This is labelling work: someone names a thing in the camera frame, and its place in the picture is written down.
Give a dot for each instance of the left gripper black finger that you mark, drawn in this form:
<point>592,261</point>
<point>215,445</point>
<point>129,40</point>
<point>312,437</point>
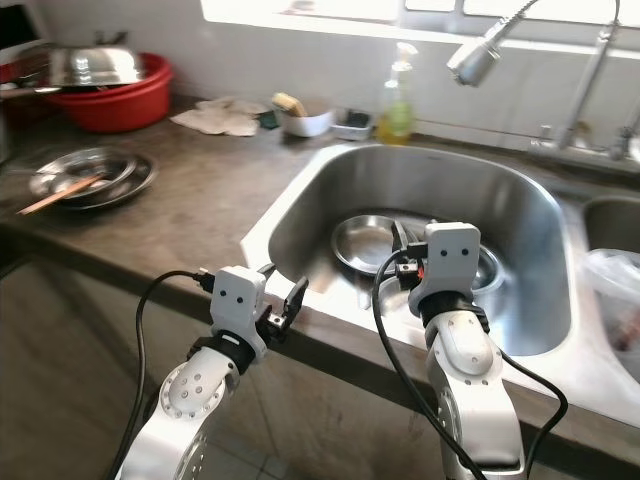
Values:
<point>266,268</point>
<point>296,295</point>

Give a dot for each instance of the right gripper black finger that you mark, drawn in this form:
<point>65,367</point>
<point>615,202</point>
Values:
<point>399,236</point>

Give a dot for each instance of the wooden chopstick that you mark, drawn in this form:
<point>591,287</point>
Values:
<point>72,190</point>
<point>60,196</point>

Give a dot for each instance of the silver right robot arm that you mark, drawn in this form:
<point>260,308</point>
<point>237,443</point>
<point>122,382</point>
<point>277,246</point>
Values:
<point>465,360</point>

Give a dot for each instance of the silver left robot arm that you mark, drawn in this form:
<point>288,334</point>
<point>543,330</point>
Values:
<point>190,400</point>

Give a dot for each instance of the stainless steel double sink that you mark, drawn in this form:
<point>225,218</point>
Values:
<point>440,185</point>

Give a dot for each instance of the deep steel bowl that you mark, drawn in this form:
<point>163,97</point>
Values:
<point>490,268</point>

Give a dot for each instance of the white rectangular tray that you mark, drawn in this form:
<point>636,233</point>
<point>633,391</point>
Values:
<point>354,131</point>

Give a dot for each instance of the yellow dish soap bottle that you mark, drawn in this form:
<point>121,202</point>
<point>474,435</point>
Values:
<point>398,115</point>

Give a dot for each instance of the dark scrubber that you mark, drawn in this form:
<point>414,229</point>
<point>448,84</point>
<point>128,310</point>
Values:
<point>357,118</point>

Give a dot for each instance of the small white bowl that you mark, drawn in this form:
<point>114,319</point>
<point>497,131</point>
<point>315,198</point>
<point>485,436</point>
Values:
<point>308,124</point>

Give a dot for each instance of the green scouring pad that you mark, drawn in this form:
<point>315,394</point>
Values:
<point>266,120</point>

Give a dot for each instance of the crumpled beige cloth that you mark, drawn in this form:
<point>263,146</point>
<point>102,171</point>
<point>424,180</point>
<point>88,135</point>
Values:
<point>218,118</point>

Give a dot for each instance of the yellow sponge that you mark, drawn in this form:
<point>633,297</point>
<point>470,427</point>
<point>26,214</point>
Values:
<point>288,104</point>

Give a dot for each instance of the flexible steel spray faucet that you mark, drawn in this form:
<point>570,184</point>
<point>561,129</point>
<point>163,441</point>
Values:
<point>475,60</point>

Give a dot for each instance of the clear plastic bag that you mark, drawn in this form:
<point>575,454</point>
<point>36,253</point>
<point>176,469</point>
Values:
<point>615,310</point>

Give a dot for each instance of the red plastic basin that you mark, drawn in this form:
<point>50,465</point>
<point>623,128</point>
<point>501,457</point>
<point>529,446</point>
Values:
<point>125,110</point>

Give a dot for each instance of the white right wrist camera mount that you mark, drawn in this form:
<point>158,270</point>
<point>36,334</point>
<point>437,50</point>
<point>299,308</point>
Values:
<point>450,255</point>

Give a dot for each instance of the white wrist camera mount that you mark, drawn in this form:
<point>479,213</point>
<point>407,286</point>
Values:
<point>450,255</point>
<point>238,300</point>

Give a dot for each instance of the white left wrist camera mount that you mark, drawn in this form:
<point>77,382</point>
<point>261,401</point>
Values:
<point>238,300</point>

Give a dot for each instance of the white window frame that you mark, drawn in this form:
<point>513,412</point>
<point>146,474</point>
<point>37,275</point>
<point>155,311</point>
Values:
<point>320,12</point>

